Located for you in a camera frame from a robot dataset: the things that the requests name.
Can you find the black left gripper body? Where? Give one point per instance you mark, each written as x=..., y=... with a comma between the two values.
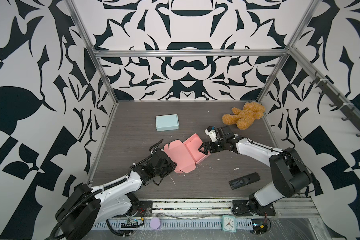
x=167, y=167

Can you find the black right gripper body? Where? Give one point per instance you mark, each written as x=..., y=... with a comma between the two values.
x=219, y=145

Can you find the pink paper box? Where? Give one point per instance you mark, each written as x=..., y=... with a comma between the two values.
x=185, y=154

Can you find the light blue paper box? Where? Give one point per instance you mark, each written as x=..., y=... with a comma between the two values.
x=167, y=123

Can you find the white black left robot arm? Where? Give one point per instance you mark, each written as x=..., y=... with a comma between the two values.
x=88, y=206

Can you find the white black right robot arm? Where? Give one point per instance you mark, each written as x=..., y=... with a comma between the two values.
x=289, y=173

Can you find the brown teddy bear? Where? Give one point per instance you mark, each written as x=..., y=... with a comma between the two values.
x=245, y=117

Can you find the black remote control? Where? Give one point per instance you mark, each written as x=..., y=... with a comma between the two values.
x=244, y=181

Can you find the purple round disc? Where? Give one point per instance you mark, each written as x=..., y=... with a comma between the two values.
x=155, y=223

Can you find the small electronics board left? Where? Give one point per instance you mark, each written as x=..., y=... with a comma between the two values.
x=133, y=223

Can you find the teal square clock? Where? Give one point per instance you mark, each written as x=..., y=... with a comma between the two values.
x=229, y=224

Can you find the green circuit board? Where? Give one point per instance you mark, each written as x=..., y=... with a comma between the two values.
x=260, y=227

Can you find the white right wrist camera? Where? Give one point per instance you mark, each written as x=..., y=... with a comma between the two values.
x=212, y=133

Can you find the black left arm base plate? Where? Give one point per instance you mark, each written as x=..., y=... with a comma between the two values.
x=137, y=210

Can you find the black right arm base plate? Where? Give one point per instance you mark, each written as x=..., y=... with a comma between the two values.
x=246, y=208

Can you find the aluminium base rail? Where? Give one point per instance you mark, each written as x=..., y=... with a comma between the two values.
x=191, y=208

